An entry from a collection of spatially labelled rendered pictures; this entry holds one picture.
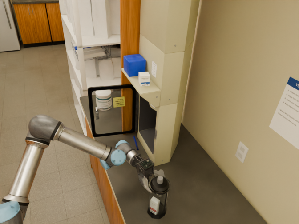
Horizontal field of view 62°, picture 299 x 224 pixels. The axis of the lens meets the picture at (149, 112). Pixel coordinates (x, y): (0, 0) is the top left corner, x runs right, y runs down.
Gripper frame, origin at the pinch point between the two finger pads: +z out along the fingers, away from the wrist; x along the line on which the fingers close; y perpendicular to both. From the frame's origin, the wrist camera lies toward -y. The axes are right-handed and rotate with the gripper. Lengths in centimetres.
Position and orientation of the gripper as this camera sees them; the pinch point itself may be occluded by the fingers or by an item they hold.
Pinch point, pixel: (159, 186)
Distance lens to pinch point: 128.8
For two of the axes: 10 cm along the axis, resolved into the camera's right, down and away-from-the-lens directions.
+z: 6.2, 4.7, -6.3
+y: 0.5, -8.2, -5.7
